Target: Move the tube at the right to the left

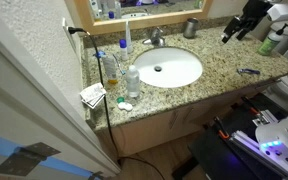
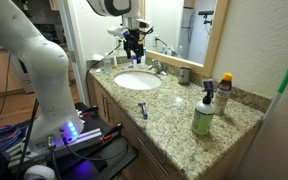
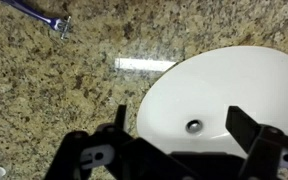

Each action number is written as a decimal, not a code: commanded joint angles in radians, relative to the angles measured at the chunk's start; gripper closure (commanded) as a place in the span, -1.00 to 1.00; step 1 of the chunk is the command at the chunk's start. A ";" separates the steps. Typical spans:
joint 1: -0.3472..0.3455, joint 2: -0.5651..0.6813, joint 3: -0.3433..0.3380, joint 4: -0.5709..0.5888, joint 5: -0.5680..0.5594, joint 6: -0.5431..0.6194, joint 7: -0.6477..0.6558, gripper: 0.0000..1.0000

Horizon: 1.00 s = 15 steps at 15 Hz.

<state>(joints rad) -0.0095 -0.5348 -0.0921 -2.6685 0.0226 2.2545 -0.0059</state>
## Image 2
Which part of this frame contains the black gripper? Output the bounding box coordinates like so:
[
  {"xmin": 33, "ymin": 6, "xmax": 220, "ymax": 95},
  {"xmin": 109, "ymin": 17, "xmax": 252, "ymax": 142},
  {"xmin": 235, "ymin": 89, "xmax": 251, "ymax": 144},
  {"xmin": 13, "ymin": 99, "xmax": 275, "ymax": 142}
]
[{"xmin": 123, "ymin": 29, "xmax": 145, "ymax": 61}]

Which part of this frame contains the purple tube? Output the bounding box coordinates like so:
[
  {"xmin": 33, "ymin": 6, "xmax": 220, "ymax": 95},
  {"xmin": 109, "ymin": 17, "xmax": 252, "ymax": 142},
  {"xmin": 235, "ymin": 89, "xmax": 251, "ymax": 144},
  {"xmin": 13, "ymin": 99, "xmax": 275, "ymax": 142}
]
[{"xmin": 201, "ymin": 78, "xmax": 215, "ymax": 99}]

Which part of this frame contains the tall white tube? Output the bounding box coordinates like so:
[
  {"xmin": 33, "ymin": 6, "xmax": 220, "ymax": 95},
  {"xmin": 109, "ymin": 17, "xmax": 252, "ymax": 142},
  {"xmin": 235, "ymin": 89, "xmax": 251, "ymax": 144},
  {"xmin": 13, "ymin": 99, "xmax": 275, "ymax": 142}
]
[{"xmin": 140, "ymin": 46, "xmax": 148, "ymax": 66}]

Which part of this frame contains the white tube with orange cap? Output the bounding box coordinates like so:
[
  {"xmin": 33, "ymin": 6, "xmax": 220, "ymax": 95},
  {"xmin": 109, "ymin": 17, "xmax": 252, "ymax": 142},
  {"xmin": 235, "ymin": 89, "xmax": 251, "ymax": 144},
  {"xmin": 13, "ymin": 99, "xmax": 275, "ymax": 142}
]
[{"xmin": 112, "ymin": 53, "xmax": 119, "ymax": 70}]

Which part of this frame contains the small bottle with blue cap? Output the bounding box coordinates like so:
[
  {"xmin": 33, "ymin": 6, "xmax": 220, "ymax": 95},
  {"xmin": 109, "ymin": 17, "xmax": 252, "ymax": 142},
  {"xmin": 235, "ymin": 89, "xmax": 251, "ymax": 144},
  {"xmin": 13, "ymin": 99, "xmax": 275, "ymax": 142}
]
[{"xmin": 131, "ymin": 54, "xmax": 138, "ymax": 69}]

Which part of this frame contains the chrome faucet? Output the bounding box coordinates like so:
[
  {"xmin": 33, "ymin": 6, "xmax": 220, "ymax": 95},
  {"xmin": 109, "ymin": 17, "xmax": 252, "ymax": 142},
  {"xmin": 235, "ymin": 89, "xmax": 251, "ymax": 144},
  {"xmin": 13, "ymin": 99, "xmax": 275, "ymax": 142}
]
[{"xmin": 147, "ymin": 59, "xmax": 168, "ymax": 76}]

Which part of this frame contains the white sink basin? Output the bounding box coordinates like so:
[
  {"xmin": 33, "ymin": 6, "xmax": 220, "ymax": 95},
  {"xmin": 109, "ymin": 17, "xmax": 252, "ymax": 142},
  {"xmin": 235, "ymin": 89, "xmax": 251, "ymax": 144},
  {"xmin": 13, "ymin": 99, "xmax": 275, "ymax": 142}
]
[{"xmin": 113, "ymin": 71, "xmax": 163, "ymax": 91}]

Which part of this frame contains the clear plastic bottle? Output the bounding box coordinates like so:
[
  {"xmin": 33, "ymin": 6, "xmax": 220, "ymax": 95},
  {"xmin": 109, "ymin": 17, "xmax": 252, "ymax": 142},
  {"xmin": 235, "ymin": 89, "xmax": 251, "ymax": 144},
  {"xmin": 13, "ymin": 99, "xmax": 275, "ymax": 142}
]
[{"xmin": 103, "ymin": 52, "xmax": 113, "ymax": 74}]

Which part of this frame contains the metal cup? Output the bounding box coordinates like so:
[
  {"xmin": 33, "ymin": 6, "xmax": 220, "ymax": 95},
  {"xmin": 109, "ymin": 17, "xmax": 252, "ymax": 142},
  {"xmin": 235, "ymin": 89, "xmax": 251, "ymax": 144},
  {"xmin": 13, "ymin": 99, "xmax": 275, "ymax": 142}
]
[{"xmin": 177, "ymin": 66, "xmax": 192, "ymax": 86}]

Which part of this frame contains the blue razor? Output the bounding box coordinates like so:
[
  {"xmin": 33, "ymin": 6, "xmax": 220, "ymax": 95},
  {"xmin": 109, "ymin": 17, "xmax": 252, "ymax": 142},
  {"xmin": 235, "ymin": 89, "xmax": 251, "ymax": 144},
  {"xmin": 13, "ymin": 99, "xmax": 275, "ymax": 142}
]
[{"xmin": 137, "ymin": 102, "xmax": 149, "ymax": 120}]

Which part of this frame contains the white door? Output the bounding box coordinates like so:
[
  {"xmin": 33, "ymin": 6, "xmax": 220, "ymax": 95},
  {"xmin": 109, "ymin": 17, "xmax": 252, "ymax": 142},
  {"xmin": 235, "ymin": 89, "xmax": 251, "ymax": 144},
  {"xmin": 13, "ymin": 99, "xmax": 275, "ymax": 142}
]
[{"xmin": 57, "ymin": 0, "xmax": 89, "ymax": 104}]

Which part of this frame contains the wooden vanity cabinet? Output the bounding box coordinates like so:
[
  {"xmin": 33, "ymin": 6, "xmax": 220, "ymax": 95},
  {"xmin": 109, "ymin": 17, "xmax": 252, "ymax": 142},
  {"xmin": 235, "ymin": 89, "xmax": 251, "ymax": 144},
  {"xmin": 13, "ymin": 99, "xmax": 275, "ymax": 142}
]
[{"xmin": 87, "ymin": 76, "xmax": 262, "ymax": 180}]

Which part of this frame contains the black clamp with orange grip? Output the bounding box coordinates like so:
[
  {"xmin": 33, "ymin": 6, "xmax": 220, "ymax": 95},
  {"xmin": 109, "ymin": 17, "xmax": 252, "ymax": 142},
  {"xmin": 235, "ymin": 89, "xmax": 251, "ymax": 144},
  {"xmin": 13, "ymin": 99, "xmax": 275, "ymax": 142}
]
[
  {"xmin": 77, "ymin": 104, "xmax": 100, "ymax": 118},
  {"xmin": 101, "ymin": 123, "xmax": 124, "ymax": 141}
]

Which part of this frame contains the wood framed mirror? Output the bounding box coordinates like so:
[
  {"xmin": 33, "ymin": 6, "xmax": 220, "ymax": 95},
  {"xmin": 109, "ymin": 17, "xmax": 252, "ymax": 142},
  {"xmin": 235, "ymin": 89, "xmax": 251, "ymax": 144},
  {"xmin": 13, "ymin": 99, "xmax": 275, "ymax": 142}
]
[{"xmin": 137, "ymin": 0, "xmax": 232, "ymax": 78}]

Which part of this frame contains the green soap pump bottle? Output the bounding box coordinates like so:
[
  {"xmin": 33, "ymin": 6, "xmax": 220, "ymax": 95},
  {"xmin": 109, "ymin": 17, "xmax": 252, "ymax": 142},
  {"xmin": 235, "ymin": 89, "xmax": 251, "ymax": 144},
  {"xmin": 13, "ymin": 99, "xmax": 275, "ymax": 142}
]
[{"xmin": 191, "ymin": 89, "xmax": 216, "ymax": 136}]

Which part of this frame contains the spray can with orange cap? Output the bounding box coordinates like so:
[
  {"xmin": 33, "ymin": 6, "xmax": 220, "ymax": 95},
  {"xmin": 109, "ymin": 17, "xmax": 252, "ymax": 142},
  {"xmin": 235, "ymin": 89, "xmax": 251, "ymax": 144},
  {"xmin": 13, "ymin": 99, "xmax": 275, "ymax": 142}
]
[{"xmin": 213, "ymin": 72, "xmax": 234, "ymax": 116}]

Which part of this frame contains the black robot cart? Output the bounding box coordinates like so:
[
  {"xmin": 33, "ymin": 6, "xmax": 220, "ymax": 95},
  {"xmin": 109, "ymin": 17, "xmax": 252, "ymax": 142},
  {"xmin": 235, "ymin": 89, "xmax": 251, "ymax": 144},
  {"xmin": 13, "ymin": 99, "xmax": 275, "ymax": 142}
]
[{"xmin": 0, "ymin": 101, "xmax": 139, "ymax": 180}]

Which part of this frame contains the white round object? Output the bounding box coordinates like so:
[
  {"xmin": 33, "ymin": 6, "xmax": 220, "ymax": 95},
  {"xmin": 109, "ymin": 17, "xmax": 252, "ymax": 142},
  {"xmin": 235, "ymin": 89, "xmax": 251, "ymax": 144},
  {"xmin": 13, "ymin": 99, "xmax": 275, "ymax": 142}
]
[{"xmin": 23, "ymin": 164, "xmax": 57, "ymax": 180}]

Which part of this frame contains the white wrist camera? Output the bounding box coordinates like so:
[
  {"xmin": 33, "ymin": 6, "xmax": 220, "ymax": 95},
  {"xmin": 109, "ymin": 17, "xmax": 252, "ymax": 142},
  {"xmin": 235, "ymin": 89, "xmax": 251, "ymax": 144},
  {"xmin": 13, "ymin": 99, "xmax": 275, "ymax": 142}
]
[{"xmin": 107, "ymin": 25, "xmax": 128, "ymax": 38}]

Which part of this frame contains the black power cable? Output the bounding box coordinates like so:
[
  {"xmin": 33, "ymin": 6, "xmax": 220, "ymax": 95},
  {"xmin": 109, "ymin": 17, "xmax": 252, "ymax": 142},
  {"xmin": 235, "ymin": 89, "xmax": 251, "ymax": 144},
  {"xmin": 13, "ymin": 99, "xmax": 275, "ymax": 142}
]
[{"xmin": 84, "ymin": 42, "xmax": 123, "ymax": 104}]

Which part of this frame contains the metal cabinet door handle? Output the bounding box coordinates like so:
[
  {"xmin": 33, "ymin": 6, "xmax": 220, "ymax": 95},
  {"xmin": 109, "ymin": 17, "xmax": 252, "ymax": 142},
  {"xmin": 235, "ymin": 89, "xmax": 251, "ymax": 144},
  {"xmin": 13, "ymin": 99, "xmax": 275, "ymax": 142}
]
[
  {"xmin": 105, "ymin": 98, "xmax": 112, "ymax": 124},
  {"xmin": 101, "ymin": 93, "xmax": 108, "ymax": 117}
]

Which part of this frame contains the metal drawer handle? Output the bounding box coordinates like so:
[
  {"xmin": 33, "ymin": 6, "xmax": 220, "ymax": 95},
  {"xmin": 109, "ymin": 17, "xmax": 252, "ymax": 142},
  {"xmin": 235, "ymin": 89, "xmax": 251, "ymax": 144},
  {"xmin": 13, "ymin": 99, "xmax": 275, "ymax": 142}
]
[{"xmin": 137, "ymin": 137, "xmax": 170, "ymax": 177}]

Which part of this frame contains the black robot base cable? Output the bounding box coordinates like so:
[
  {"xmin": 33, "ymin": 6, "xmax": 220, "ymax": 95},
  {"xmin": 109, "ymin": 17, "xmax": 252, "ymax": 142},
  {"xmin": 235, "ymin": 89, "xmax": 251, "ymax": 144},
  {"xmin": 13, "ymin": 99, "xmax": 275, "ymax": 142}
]
[{"xmin": 47, "ymin": 134, "xmax": 60, "ymax": 180}]

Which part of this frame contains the blue and red cable bundle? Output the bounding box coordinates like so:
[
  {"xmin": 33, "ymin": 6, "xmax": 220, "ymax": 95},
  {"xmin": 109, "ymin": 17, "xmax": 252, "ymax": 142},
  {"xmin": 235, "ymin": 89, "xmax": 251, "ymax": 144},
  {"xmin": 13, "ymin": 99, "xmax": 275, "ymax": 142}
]
[{"xmin": 0, "ymin": 124, "xmax": 28, "ymax": 156}]

